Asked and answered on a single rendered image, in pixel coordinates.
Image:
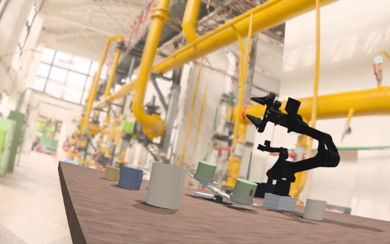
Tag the olive green cup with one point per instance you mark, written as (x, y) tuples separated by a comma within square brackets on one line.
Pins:
[(244, 189), (206, 169)]

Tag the blue cylinder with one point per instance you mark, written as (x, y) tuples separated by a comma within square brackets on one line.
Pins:
[(130, 178)]

